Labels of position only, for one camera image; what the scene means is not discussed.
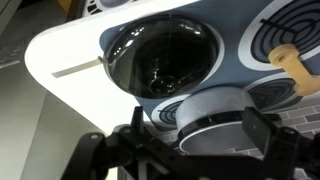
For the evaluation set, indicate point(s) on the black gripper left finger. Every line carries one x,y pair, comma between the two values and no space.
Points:
110,156

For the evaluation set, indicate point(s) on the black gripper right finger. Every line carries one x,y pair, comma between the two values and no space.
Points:
293,156

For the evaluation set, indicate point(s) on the black domed pot lid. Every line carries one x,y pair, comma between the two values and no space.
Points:
160,56

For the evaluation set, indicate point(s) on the silver toy pot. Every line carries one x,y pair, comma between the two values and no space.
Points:
213,106

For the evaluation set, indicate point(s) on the blue stovetop panel with burners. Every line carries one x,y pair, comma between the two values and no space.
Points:
233,40

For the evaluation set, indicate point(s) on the black white toy kitchen set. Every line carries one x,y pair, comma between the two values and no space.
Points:
73,80

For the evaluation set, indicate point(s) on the pale wooden toy piece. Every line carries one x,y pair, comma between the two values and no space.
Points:
295,68

